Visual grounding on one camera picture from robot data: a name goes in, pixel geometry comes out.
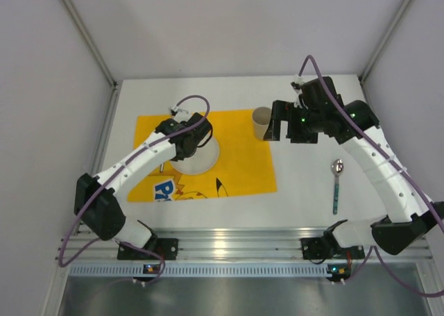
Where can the left aluminium corner post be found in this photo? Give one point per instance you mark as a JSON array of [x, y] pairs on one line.
[[86, 37]]

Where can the cream round plate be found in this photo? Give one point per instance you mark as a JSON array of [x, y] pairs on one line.
[[202, 161]]

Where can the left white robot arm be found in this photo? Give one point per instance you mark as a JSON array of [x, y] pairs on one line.
[[98, 198]]

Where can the spoon with green handle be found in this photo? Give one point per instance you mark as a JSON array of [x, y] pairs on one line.
[[336, 169]]

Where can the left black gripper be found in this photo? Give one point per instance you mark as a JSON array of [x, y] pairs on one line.
[[200, 134]]

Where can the yellow printed cloth placemat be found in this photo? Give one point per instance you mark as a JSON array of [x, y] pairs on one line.
[[245, 167]]

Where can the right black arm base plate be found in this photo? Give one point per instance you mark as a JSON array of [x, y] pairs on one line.
[[318, 248]]

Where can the aluminium front rail frame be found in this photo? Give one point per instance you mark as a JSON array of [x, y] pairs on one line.
[[210, 244]]

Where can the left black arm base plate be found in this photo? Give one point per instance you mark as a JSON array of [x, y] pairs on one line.
[[167, 248]]

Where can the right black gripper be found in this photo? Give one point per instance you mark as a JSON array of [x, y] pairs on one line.
[[289, 122]]

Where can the aluminium corner post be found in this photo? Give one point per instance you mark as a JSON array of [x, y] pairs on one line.
[[86, 37], [395, 20]]

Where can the perforated metal cable strip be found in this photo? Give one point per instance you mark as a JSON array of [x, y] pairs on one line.
[[206, 270]]

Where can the beige paper cup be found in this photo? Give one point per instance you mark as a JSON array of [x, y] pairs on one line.
[[261, 117]]

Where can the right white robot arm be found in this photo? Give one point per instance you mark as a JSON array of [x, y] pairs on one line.
[[355, 127]]

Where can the right aluminium corner post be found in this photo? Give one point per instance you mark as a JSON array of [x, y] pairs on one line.
[[395, 20]]

